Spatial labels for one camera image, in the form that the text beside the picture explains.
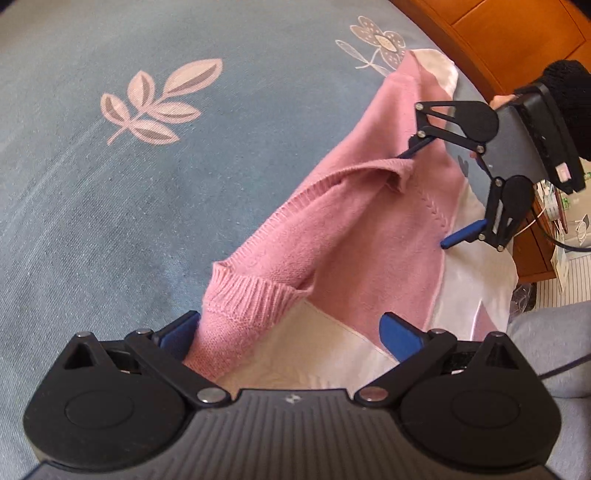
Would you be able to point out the wooden headboard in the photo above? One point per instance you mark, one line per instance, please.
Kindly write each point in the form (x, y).
(498, 32)

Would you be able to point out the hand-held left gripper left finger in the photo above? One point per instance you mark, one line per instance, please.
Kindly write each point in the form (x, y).
(178, 334)

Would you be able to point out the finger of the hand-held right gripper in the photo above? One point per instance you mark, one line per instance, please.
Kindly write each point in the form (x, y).
(422, 134)
(464, 234)

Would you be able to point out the wooden nightstand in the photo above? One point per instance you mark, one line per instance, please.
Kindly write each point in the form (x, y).
(535, 258)

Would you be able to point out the person's right hand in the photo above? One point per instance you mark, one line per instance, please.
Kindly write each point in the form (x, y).
(504, 101)

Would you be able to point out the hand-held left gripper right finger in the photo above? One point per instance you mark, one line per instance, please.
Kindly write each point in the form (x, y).
(399, 339)

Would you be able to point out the person's right forearm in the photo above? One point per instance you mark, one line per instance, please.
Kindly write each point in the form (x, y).
(570, 101)

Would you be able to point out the person's grey clothing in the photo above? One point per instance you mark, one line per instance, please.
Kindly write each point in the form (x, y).
(554, 337)

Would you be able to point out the pink and white knit sweater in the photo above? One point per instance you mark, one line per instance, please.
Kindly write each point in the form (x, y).
(346, 221)

